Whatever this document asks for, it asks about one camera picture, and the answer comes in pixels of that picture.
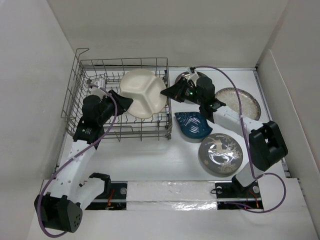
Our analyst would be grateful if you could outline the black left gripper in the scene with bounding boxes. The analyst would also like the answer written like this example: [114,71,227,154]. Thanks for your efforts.
[97,90,133,126]

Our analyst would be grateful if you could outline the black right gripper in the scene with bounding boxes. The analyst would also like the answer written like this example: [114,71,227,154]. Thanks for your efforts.
[159,77,204,106]

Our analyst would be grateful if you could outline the cream divided plate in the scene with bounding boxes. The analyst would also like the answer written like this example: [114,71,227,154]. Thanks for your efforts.
[119,68,167,119]

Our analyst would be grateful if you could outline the blue leaf-shaped dish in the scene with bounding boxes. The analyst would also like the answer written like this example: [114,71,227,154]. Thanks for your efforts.
[174,111,213,140]

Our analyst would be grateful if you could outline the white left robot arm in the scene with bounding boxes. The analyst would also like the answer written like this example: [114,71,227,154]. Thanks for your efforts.
[34,88,133,238]

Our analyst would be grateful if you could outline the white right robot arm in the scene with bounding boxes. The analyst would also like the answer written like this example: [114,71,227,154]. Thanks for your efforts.
[160,77,288,197]

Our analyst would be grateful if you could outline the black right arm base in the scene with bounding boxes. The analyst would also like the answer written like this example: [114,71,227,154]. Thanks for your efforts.
[210,181,264,210]

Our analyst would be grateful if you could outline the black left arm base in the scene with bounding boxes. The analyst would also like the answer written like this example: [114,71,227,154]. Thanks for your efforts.
[86,181,128,211]

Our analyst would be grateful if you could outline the speckled beige round plate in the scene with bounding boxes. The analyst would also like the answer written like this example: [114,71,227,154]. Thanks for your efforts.
[215,87,261,121]

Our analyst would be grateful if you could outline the grey plate with gold tree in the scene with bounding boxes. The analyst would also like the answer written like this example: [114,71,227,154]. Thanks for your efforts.
[198,133,243,176]

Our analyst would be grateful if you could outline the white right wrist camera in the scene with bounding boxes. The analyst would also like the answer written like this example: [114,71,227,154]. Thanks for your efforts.
[187,67,200,83]

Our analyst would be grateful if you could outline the grey wire dish rack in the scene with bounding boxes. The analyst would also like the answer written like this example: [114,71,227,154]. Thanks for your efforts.
[61,48,173,141]

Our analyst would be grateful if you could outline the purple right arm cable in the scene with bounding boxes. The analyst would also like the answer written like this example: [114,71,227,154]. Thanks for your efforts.
[193,64,287,214]

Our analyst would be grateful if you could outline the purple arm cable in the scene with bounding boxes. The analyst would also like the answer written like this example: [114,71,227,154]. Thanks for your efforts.
[37,83,120,238]
[193,64,287,214]

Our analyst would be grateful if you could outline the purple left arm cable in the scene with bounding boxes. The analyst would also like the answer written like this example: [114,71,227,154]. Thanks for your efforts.
[37,83,120,238]

